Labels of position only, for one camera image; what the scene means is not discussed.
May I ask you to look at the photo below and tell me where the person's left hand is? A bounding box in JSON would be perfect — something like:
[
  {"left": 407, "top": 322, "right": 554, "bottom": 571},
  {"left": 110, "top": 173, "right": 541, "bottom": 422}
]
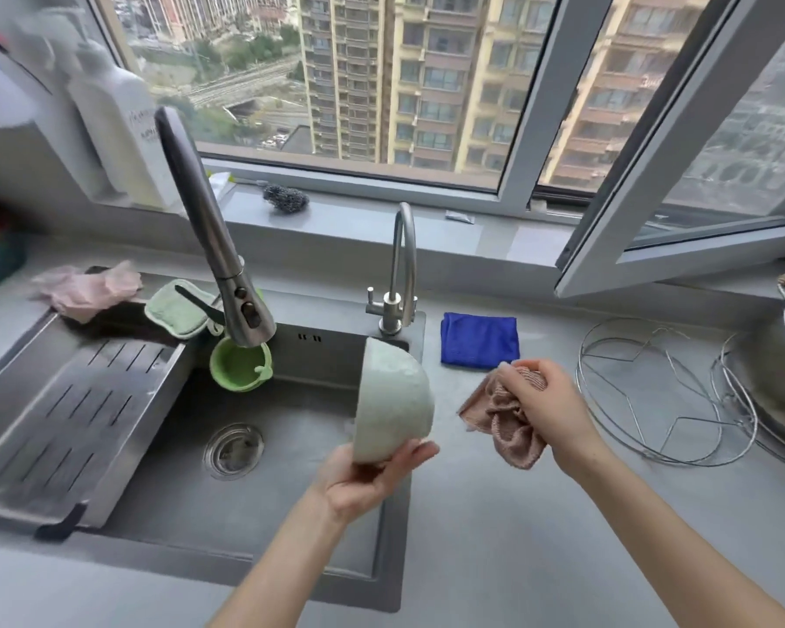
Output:
[{"left": 313, "top": 440, "right": 440, "bottom": 525}]

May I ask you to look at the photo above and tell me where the person's right hand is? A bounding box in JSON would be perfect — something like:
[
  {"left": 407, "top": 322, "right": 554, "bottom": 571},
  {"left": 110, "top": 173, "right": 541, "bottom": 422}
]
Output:
[{"left": 494, "top": 358, "right": 606, "bottom": 478}]

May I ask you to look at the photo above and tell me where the pink dish cloth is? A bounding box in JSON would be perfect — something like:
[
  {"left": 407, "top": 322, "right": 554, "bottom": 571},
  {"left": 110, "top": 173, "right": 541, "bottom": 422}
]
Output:
[{"left": 457, "top": 362, "right": 550, "bottom": 470}]

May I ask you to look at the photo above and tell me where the pale green bowl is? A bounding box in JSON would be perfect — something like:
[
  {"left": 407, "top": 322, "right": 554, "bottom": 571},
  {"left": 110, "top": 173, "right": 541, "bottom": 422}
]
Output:
[{"left": 352, "top": 336, "right": 436, "bottom": 465}]

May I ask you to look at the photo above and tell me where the person's right forearm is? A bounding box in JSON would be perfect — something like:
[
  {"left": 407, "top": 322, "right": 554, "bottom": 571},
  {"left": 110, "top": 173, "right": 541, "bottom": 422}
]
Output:
[{"left": 556, "top": 437, "right": 785, "bottom": 628}]

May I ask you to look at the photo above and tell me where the person's left forearm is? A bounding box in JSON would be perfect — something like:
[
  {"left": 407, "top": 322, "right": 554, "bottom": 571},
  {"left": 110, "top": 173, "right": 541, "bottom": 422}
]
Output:
[{"left": 208, "top": 489, "right": 348, "bottom": 628}]

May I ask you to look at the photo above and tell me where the dark pull-down kitchen faucet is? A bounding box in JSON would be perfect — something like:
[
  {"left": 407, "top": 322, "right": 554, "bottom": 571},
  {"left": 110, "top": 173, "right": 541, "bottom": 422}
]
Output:
[{"left": 154, "top": 106, "right": 277, "bottom": 350}]

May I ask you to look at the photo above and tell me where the stainless steel sink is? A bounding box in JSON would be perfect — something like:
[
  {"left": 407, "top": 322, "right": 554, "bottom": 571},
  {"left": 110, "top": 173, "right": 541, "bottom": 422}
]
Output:
[{"left": 0, "top": 274, "right": 427, "bottom": 614}]

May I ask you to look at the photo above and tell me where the blue cloth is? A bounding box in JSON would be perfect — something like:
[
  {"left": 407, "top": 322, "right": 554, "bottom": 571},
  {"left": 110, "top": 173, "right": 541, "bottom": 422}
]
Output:
[{"left": 440, "top": 311, "right": 522, "bottom": 372}]

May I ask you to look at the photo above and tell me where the sink drain strainer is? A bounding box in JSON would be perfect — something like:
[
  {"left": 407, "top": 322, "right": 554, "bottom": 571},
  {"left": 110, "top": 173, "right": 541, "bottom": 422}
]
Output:
[{"left": 202, "top": 422, "right": 266, "bottom": 481}]

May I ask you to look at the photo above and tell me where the green silicone cup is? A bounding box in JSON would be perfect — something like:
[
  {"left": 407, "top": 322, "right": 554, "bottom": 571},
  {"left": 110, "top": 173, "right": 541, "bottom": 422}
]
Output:
[{"left": 208, "top": 338, "right": 275, "bottom": 393}]

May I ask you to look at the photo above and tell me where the open grey window sash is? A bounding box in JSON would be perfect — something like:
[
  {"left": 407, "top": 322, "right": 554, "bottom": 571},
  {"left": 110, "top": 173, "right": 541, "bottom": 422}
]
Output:
[{"left": 554, "top": 0, "right": 785, "bottom": 300}]

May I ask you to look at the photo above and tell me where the small steel drinking faucet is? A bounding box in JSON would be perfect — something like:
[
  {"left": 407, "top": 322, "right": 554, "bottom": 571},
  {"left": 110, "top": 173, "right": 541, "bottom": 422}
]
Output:
[{"left": 365, "top": 201, "right": 420, "bottom": 338}]

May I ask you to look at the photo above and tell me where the green sponge pad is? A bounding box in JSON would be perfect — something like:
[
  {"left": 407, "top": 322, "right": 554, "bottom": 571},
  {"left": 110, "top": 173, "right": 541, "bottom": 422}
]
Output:
[{"left": 143, "top": 278, "right": 225, "bottom": 341}]

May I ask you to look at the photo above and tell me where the steel wool scrubber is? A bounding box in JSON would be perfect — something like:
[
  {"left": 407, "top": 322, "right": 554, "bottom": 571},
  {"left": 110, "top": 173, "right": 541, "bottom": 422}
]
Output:
[{"left": 263, "top": 183, "right": 311, "bottom": 214}]

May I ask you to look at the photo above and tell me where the white plastic packet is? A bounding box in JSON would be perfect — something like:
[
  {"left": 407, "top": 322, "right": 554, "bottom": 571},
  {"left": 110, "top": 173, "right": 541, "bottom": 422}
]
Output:
[{"left": 206, "top": 170, "right": 236, "bottom": 203}]

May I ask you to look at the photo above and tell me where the pink rubber glove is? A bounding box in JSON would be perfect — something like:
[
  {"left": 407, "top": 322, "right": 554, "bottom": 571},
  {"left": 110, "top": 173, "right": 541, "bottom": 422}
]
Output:
[{"left": 31, "top": 259, "right": 144, "bottom": 324}]

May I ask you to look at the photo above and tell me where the steel slotted drain tray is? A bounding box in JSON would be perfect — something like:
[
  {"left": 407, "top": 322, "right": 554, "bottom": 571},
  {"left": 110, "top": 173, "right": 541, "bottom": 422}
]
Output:
[{"left": 0, "top": 313, "right": 195, "bottom": 541}]

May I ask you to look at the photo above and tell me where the yellow apartment building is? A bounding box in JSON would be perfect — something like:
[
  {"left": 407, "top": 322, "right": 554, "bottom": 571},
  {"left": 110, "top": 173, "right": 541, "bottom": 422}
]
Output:
[{"left": 297, "top": 0, "right": 714, "bottom": 190}]

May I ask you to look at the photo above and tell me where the white pump soap dispenser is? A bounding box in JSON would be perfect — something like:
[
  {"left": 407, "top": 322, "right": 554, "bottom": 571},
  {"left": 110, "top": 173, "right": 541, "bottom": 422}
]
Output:
[{"left": 68, "top": 38, "right": 178, "bottom": 210}]

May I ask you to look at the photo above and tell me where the teal and orange fruit bowl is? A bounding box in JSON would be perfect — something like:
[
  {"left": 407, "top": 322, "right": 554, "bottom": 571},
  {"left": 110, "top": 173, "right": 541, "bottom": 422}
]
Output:
[{"left": 0, "top": 199, "right": 29, "bottom": 298}]

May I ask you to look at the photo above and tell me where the white spray bottle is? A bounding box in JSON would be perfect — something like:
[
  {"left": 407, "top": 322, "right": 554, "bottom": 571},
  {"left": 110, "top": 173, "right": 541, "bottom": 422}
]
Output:
[{"left": 12, "top": 5, "right": 113, "bottom": 197}]

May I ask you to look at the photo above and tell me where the blue dish brush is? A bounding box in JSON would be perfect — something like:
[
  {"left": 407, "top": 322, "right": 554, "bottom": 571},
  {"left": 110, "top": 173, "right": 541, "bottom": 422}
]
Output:
[{"left": 0, "top": 31, "right": 40, "bottom": 128}]

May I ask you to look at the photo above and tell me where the wire steaming rack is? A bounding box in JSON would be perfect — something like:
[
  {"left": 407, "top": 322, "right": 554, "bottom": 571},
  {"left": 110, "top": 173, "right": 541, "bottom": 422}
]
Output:
[
  {"left": 713, "top": 332, "right": 785, "bottom": 475},
  {"left": 575, "top": 317, "right": 759, "bottom": 468}
]

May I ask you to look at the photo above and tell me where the grey window frame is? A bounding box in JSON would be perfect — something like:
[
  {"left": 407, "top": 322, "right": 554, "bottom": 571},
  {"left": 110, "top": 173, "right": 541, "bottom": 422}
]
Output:
[{"left": 85, "top": 0, "right": 785, "bottom": 302}]

